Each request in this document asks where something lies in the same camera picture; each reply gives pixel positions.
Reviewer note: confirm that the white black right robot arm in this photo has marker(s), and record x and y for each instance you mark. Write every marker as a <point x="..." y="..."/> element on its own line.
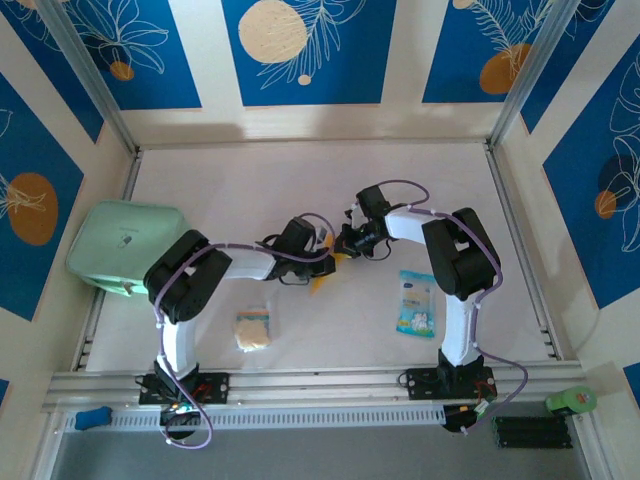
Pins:
<point x="405" y="225"/>

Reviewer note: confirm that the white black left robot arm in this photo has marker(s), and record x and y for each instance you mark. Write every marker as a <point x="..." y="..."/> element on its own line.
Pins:
<point x="250" y="265"/>

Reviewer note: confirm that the blue white wipes packet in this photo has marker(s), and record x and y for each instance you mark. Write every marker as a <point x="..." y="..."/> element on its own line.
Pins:
<point x="416" y="305"/>

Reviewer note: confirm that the mint green zip pouch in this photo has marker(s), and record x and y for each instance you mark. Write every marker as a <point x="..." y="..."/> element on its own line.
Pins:
<point x="110" y="235"/>

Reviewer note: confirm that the black ribbed rack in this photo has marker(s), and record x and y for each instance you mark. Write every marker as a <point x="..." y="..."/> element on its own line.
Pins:
<point x="532" y="432"/>

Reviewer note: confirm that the green bottle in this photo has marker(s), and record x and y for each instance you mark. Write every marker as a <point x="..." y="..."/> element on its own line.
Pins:
<point x="572" y="401"/>

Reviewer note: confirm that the blue bone-shaped sponge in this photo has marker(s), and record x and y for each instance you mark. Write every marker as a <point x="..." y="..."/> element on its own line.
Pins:
<point x="92" y="419"/>

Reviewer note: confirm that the aluminium table edge rail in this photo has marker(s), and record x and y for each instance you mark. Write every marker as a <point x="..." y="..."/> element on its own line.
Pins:
<point x="320" y="382"/>

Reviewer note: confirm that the aluminium side rail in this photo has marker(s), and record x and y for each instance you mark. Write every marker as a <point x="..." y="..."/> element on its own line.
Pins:
<point x="90" y="325"/>
<point x="507" y="200"/>

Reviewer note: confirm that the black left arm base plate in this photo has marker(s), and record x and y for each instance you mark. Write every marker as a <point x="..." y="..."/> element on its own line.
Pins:
<point x="217" y="387"/>

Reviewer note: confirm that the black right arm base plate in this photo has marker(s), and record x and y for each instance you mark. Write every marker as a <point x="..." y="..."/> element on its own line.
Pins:
<point x="420" y="384"/>

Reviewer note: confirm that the aluminium frame post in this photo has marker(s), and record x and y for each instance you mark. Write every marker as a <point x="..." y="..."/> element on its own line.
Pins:
<point x="530" y="75"/>
<point x="95" y="85"/>

